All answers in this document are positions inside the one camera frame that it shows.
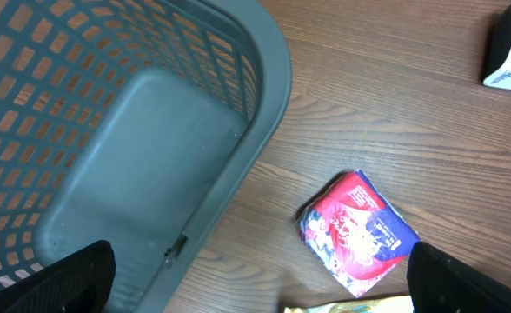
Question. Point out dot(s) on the yellow snack bag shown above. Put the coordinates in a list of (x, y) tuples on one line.
[(393, 304)]

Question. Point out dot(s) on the red purple pad pack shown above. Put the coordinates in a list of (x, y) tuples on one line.
[(355, 232)]

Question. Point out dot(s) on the grey plastic basket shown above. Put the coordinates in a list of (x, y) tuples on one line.
[(133, 122)]

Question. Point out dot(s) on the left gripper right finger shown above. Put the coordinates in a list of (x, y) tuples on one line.
[(440, 283)]

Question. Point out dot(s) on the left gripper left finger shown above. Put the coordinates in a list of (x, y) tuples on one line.
[(81, 283)]

